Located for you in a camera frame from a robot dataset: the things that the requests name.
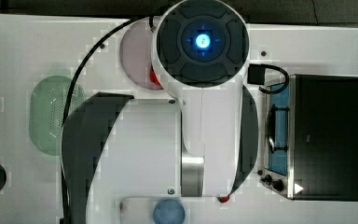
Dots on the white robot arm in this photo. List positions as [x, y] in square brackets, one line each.
[200, 54]

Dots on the black toaster oven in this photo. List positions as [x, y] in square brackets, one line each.
[311, 139]

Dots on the red ketchup bottle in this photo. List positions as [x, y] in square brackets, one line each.
[153, 77]

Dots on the grey round plate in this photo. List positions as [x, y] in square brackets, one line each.
[135, 54]

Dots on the red toy strawberry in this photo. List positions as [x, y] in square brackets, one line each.
[223, 199]

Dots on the blue round bowl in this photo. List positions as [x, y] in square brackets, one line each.
[169, 211]

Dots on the green perforated colander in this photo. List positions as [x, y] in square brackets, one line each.
[46, 111]

